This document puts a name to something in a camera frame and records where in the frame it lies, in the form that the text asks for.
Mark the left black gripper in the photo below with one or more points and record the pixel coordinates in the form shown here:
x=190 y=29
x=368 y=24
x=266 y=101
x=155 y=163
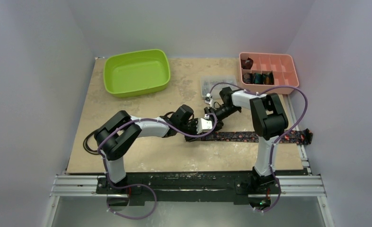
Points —
x=188 y=138

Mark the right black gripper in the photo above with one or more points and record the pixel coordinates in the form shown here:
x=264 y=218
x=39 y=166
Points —
x=213 y=113

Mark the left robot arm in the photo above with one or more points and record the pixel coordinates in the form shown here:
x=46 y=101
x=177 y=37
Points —
x=118 y=134

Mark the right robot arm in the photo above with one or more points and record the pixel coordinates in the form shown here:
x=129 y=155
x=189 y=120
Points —
x=269 y=122

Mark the clear plastic parts box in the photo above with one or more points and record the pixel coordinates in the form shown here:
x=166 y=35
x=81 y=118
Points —
x=214 y=83

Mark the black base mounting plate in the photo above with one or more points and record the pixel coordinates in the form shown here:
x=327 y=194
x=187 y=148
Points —
x=237 y=187

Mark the rolled teal tie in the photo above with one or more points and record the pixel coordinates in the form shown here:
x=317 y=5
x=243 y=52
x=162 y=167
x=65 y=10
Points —
x=258 y=79

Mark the pink divided organizer tray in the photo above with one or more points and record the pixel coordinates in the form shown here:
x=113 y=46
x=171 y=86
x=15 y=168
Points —
x=282 y=66

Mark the rolled dark red tie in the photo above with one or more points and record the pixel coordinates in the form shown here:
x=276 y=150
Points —
x=247 y=64

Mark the rolled dark gold tie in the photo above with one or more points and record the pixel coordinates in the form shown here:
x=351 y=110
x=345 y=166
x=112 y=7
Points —
x=268 y=78

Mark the green plastic tub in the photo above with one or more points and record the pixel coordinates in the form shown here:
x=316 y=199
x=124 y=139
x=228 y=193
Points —
x=136 y=73

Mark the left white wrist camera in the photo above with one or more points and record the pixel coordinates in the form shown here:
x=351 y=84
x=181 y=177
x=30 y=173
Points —
x=205 y=124

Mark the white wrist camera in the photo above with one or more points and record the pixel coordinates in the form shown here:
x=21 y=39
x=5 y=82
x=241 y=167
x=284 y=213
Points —
x=209 y=99
x=205 y=124

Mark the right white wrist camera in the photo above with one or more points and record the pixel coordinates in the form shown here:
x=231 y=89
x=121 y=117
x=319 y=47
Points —
x=209 y=99

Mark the aluminium frame rail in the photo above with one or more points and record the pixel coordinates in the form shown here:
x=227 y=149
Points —
x=291 y=185

